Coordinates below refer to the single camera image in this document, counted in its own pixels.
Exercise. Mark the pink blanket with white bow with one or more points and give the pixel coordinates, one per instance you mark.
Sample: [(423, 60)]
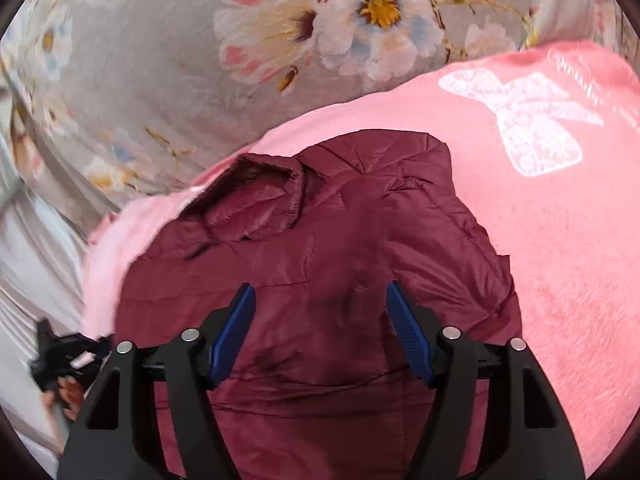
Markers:
[(550, 260)]

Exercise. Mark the white satin cloth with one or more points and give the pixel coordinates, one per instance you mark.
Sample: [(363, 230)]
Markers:
[(30, 270)]

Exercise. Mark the person's left hand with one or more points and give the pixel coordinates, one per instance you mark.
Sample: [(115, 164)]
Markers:
[(67, 395)]

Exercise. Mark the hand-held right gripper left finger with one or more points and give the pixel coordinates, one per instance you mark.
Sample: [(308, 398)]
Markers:
[(234, 332)]

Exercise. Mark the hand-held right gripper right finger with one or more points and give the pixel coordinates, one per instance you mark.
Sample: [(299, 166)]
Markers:
[(406, 332)]

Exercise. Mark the grey floral blanket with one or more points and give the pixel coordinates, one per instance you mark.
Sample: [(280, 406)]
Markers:
[(150, 60)]

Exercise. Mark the maroon puffer jacket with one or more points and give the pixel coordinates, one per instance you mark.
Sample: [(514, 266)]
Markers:
[(325, 220)]

